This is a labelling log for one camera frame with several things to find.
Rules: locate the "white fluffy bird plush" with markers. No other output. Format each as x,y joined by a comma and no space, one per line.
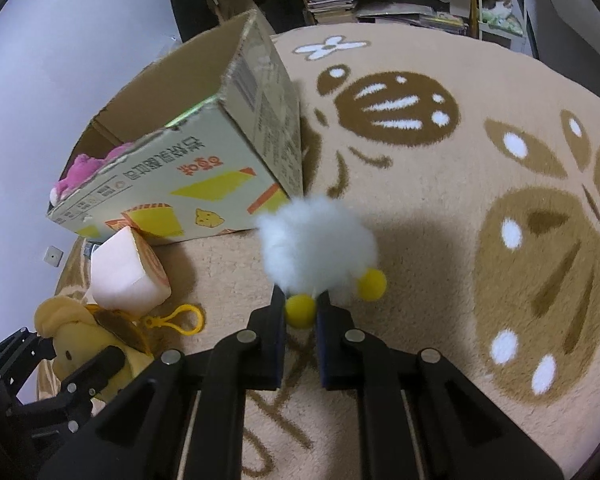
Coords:
313,245

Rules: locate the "stack of books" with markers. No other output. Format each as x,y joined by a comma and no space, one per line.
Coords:
333,11

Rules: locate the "beige patterned round rug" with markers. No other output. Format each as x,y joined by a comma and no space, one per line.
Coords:
477,168

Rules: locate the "black hanging garment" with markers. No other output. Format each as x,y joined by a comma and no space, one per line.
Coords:
193,17

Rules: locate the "white metal cart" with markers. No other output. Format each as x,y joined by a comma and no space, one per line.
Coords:
506,23

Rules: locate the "white wall socket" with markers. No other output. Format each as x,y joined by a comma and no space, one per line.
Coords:
53,256

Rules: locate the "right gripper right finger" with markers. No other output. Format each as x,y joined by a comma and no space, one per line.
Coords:
419,416

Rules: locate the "pink bear plush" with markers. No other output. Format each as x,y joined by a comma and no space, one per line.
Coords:
82,168

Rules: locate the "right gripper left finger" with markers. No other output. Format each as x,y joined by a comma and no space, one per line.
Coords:
183,417

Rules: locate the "brown cardboard box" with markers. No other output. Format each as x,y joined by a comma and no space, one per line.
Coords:
210,175

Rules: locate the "yellow dog plush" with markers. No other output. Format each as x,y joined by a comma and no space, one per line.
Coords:
80,331

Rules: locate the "pink swirl roll cake plush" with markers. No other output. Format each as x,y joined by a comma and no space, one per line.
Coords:
126,275

